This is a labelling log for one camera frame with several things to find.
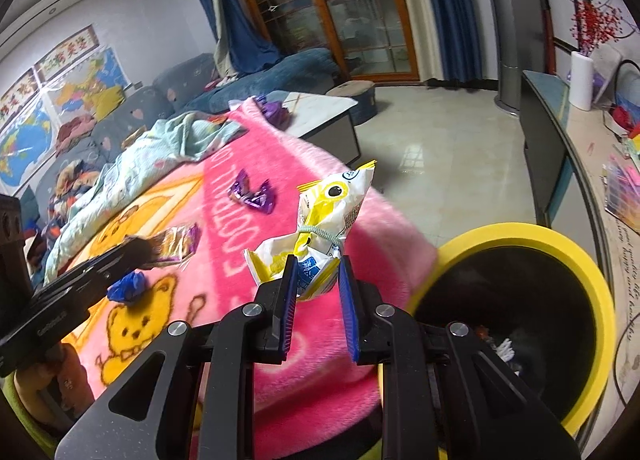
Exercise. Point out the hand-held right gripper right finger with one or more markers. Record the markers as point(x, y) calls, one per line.
point(348, 312)

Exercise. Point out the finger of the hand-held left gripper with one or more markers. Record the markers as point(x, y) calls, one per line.
point(120, 260)

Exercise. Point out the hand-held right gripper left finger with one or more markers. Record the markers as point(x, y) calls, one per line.
point(290, 305)

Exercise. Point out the orange purple wrapper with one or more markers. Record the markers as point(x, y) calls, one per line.
point(175, 242)

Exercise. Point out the yellow white snack packet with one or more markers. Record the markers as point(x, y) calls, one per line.
point(325, 205)

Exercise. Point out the white foam net bundle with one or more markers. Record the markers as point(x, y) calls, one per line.
point(506, 347)

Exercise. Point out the yellow-rimmed black trash bin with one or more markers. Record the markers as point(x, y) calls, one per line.
point(525, 240)

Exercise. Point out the person's left forearm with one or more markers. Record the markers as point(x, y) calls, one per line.
point(20, 427)

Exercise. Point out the person's left hand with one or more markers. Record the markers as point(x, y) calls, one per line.
point(65, 380)

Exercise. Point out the blue plastic bag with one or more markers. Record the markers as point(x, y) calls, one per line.
point(127, 287)

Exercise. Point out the pink printed blanket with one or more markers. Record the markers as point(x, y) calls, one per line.
point(240, 220)

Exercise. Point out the light blue printed quilt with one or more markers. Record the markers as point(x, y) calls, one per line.
point(150, 150)

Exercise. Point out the pile of colourful clothes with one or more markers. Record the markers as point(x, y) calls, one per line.
point(75, 132)

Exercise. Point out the world map poster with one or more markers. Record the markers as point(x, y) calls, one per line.
point(25, 145)

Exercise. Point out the colourful map poster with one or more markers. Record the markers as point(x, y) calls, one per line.
point(90, 85)

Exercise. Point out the purple plastic bag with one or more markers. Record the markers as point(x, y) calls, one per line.
point(274, 112)

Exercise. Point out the white coffee table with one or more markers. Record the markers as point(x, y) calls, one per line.
point(320, 112)

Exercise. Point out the picture chart poster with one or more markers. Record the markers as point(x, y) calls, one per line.
point(67, 50)
point(17, 90)

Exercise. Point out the grey round stool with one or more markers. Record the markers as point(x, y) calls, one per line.
point(352, 90)

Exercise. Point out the beige curtain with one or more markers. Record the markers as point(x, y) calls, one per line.
point(410, 15)
point(222, 50)

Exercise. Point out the blue sofa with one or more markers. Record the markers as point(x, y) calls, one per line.
point(300, 70)

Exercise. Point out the blue curtain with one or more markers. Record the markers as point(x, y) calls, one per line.
point(240, 40)
point(445, 15)

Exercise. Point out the colourful marker set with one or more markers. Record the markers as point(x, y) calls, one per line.
point(625, 195)

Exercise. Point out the wooden glass door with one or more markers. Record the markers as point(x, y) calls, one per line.
point(325, 0)

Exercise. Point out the silver standing air conditioner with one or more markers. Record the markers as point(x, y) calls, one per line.
point(510, 30)

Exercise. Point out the white vase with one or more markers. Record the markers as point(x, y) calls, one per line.
point(581, 82)

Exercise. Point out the red cloth bundle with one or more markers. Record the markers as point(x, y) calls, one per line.
point(622, 116)

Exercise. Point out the red berry branches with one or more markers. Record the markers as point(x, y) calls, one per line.
point(597, 25)

